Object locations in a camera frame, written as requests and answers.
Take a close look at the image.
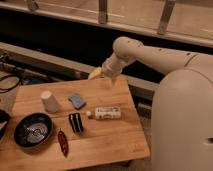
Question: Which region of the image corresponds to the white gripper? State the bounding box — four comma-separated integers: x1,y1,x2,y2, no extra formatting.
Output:
88,54,128,88

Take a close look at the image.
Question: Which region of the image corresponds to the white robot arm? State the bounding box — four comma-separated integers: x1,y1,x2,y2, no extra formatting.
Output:
89,37,213,171

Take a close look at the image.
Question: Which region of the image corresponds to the white glue bottle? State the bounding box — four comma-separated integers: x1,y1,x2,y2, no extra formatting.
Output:
86,107,121,120

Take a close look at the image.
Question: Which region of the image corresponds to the black white striped block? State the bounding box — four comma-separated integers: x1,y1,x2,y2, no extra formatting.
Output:
69,113,84,133

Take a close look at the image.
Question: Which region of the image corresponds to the wooden board table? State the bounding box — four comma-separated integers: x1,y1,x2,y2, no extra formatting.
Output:
0,76,150,171

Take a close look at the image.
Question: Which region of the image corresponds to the red pen-shaped object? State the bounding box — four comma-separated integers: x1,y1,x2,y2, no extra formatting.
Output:
57,130,69,156

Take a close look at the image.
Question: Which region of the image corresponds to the black patterned bowl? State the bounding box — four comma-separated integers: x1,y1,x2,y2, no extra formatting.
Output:
14,113,53,148

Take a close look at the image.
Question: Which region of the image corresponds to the dark object at left edge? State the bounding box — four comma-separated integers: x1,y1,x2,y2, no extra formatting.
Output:
0,109,10,139

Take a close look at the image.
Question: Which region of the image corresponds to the black cable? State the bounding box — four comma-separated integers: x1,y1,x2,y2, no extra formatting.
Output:
0,73,23,94

